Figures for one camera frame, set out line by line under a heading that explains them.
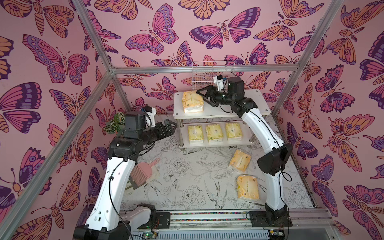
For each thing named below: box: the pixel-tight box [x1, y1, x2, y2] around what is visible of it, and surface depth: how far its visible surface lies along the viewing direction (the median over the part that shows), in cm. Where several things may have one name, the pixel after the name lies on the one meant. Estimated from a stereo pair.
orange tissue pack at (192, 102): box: [181, 90, 204, 113], surface depth 75 cm
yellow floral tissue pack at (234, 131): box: [225, 122, 243, 141], surface depth 99 cm
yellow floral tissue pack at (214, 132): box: [206, 123, 224, 143], surface depth 99 cm
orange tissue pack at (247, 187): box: [237, 174, 259, 200], surface depth 82 cm
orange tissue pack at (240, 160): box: [229, 149, 251, 173], surface depth 94 cm
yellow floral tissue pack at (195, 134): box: [188, 125, 204, 144], surface depth 99 cm
